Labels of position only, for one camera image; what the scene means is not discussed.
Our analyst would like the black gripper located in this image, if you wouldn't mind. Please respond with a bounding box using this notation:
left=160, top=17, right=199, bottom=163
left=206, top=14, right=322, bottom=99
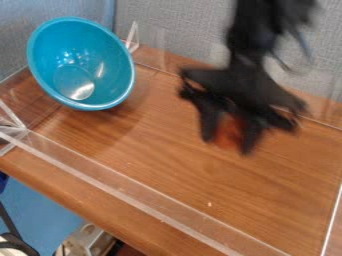
left=179, top=62, right=307, bottom=155

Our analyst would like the brown cap toy mushroom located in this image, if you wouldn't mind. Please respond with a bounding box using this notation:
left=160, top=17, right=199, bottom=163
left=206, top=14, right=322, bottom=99
left=214, top=114, right=245, bottom=149

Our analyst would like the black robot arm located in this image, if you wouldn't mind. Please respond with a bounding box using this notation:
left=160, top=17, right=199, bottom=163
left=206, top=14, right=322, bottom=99
left=179, top=0, right=317, bottom=155

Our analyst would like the blue plastic bowl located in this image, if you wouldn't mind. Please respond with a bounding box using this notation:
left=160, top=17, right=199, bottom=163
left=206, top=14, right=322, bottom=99
left=27, top=16, right=136, bottom=111

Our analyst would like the clear acrylic barrier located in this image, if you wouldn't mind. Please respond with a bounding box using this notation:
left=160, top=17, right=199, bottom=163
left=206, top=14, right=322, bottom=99
left=0, top=24, right=342, bottom=256

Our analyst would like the white power strip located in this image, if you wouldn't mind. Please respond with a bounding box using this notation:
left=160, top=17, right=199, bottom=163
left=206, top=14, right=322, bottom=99
left=54, top=223, right=118, bottom=256

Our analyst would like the black chair leg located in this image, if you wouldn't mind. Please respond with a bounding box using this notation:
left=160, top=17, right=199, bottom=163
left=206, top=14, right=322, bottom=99
left=0, top=202, right=40, bottom=256

